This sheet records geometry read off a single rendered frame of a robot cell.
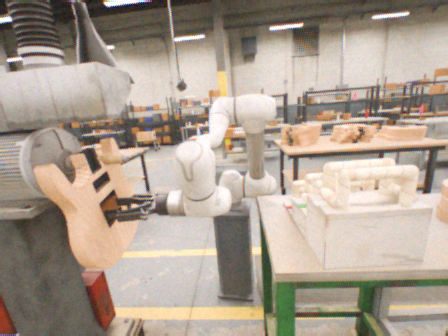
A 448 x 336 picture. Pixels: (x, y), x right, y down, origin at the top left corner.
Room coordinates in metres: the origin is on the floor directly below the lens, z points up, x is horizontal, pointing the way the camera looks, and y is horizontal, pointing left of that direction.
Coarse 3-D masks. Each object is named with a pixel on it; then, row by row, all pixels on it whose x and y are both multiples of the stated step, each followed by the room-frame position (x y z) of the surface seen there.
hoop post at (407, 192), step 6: (414, 174) 0.52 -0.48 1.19; (402, 180) 0.54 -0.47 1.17; (408, 180) 0.53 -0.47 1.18; (414, 180) 0.52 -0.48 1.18; (402, 186) 0.54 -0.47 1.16; (408, 186) 0.52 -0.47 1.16; (414, 186) 0.52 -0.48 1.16; (402, 192) 0.53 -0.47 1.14; (408, 192) 0.52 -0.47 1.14; (414, 192) 0.52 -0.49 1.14; (402, 198) 0.53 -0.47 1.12; (408, 198) 0.52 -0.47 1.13; (402, 204) 0.53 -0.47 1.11; (408, 204) 0.52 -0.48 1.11
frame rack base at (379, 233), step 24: (360, 192) 0.64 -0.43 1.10; (312, 216) 0.61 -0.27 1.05; (336, 216) 0.52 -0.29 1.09; (360, 216) 0.52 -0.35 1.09; (384, 216) 0.51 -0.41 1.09; (408, 216) 0.51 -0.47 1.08; (312, 240) 0.61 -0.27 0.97; (336, 240) 0.52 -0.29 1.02; (360, 240) 0.52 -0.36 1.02; (384, 240) 0.51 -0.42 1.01; (408, 240) 0.51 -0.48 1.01; (336, 264) 0.52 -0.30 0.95; (360, 264) 0.52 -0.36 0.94; (384, 264) 0.51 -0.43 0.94; (408, 264) 0.51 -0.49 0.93
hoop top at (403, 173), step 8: (360, 168) 0.54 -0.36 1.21; (368, 168) 0.54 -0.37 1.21; (376, 168) 0.54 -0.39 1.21; (384, 168) 0.53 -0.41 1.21; (392, 168) 0.53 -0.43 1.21; (400, 168) 0.53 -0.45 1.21; (408, 168) 0.53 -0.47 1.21; (416, 168) 0.53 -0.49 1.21; (344, 176) 0.53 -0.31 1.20; (352, 176) 0.53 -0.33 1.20; (360, 176) 0.53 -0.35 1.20; (368, 176) 0.53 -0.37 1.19; (376, 176) 0.53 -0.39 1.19; (384, 176) 0.53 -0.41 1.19; (392, 176) 0.52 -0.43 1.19; (400, 176) 0.52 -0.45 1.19; (408, 176) 0.52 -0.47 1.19
